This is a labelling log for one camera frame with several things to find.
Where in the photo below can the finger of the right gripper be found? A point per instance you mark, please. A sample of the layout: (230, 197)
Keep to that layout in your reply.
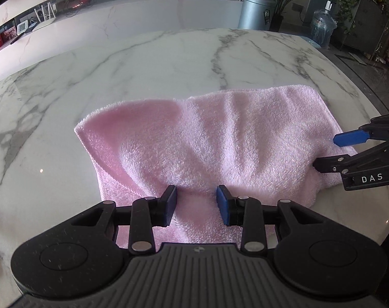
(343, 163)
(350, 138)

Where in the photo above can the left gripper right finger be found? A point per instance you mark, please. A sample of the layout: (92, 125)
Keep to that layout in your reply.
(247, 213)

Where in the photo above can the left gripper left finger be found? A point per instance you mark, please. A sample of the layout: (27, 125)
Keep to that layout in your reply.
(147, 213)

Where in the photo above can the pink terry towel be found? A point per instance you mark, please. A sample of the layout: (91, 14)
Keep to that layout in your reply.
(260, 143)

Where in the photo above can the clear water jug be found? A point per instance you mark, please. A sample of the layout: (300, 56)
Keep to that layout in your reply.
(322, 26)

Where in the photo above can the grey metal trash bin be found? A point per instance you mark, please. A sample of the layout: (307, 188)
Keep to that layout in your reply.
(256, 14)

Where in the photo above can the white wifi router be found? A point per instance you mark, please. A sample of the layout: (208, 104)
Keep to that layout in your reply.
(45, 16)

